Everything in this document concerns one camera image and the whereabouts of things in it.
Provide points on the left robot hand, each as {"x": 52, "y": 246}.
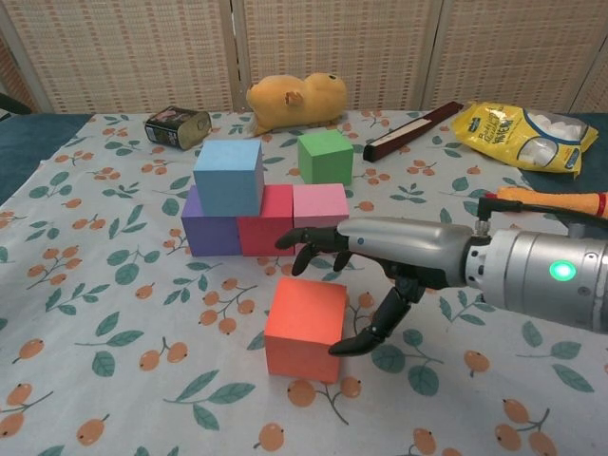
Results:
{"x": 9, "y": 103}

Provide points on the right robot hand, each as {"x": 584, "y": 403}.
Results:
{"x": 404, "y": 242}

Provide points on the light pink cube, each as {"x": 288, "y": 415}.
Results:
{"x": 318, "y": 204}

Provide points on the green cube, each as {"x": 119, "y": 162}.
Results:
{"x": 323, "y": 159}

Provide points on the orange cube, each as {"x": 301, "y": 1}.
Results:
{"x": 304, "y": 328}

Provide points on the magenta red cube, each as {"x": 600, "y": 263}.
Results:
{"x": 266, "y": 228}

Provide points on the light blue cube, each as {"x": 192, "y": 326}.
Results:
{"x": 225, "y": 178}

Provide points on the purple cube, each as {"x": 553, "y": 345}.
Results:
{"x": 209, "y": 235}

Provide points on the dark red folded fan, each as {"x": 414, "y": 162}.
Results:
{"x": 413, "y": 129}

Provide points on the yellow marshmallow bag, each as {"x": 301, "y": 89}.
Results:
{"x": 499, "y": 130}

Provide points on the black luncheon meat can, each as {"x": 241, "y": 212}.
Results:
{"x": 173, "y": 126}

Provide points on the yellow rubber chicken toy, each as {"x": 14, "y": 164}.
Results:
{"x": 570, "y": 202}

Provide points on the yellow plush animal toy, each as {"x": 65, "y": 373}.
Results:
{"x": 294, "y": 102}

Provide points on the bamboo folding screen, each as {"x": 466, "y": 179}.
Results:
{"x": 332, "y": 43}

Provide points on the floral print tablecloth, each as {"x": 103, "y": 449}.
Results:
{"x": 142, "y": 356}

